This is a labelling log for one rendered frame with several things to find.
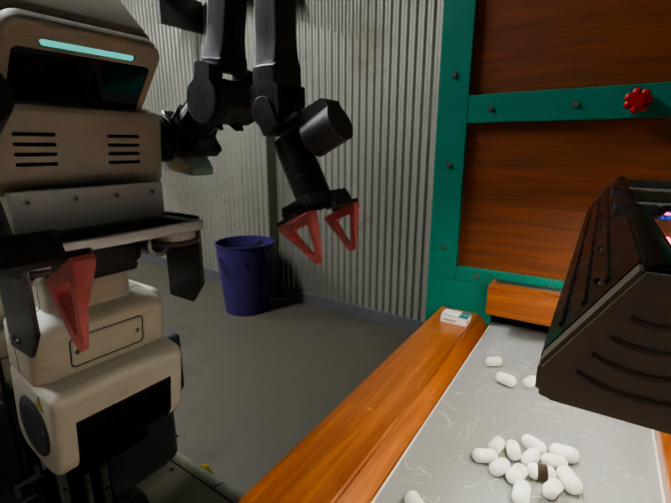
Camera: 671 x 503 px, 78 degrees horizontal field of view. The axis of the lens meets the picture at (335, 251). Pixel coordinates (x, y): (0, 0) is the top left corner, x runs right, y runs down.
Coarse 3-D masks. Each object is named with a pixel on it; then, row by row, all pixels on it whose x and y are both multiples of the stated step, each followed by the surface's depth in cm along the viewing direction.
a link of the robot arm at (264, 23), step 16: (256, 0) 62; (272, 0) 60; (288, 0) 61; (256, 16) 62; (272, 16) 60; (288, 16) 61; (256, 32) 63; (272, 32) 61; (288, 32) 62; (256, 48) 63; (272, 48) 61; (288, 48) 62; (256, 64) 63; (272, 64) 61; (288, 64) 63; (256, 80) 64; (272, 80) 62; (288, 80) 63; (256, 96) 64; (272, 96) 62; (288, 96) 65; (304, 96) 67; (288, 112) 64
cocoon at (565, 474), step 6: (558, 468) 53; (564, 468) 52; (570, 468) 52; (558, 474) 52; (564, 474) 52; (570, 474) 51; (564, 480) 51; (570, 480) 51; (576, 480) 50; (564, 486) 51; (570, 486) 50; (576, 486) 50; (582, 486) 51; (570, 492) 50; (576, 492) 50
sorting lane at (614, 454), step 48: (528, 336) 94; (480, 384) 75; (432, 432) 62; (480, 432) 62; (528, 432) 62; (576, 432) 62; (624, 432) 62; (432, 480) 53; (480, 480) 53; (528, 480) 53; (624, 480) 53
